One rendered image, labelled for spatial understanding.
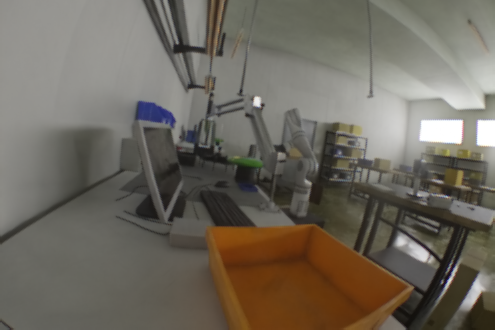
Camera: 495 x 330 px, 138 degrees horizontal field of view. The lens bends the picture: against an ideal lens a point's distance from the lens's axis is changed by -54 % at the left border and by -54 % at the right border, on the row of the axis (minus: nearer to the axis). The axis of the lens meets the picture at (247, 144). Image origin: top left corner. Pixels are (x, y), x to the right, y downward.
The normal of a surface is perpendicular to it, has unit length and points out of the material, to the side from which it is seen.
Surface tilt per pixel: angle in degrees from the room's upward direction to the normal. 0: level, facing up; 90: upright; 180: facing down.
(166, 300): 0
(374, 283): 86
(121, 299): 0
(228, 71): 90
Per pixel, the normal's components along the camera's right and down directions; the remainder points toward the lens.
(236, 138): 0.20, 0.07
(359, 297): -0.92, -0.20
